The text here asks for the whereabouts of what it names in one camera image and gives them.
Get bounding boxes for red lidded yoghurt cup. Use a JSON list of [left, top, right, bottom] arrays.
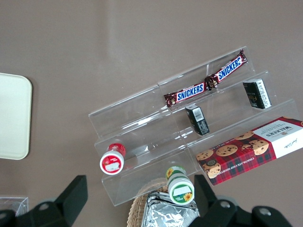
[[99, 142, 127, 175]]

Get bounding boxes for brown Snickers bar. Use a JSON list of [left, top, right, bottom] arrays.
[[163, 82, 207, 106], [204, 49, 249, 89]]

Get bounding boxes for clear acrylic stepped display stand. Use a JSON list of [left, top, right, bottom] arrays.
[[88, 45, 303, 208]]

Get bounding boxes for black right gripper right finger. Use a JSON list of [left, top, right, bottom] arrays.
[[187, 174, 294, 227]]

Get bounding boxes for stacked aluminium foil containers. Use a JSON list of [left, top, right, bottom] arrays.
[[143, 191, 201, 227]]

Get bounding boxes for green lidded yoghurt cup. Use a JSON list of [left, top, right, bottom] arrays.
[[165, 166, 196, 205]]

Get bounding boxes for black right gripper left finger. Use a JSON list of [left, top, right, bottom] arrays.
[[0, 175, 89, 227]]

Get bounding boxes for small black carton box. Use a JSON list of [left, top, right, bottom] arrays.
[[185, 105, 211, 136], [242, 78, 273, 110]]

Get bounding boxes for oval light wicker basket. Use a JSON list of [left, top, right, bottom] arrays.
[[126, 178, 202, 227]]

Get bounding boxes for red tartan cookie box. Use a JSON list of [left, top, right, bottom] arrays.
[[195, 116, 303, 186]]

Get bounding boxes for clear acrylic bottle rack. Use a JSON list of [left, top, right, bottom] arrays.
[[0, 195, 29, 218]]

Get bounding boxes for beige plastic tray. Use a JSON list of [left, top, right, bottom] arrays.
[[0, 72, 33, 160]]

